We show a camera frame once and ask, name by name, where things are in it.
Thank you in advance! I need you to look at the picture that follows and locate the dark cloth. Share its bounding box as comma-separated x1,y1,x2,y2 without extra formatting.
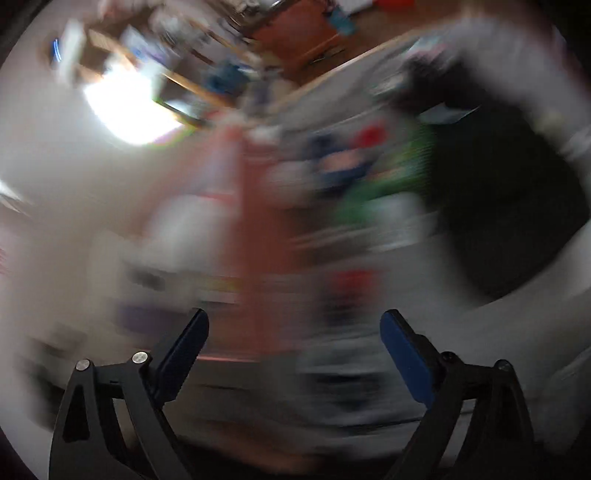
406,60,587,301

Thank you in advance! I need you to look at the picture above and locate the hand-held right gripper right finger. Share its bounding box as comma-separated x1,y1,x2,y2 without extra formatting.
380,310,536,480

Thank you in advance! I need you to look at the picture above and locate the teal box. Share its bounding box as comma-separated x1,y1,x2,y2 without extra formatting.
330,9,358,36

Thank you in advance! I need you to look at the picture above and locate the orange wooden cabinet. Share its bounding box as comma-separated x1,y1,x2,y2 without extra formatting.
252,4,347,57

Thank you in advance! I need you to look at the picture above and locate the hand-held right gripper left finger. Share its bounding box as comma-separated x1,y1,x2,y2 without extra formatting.
48,308,209,480

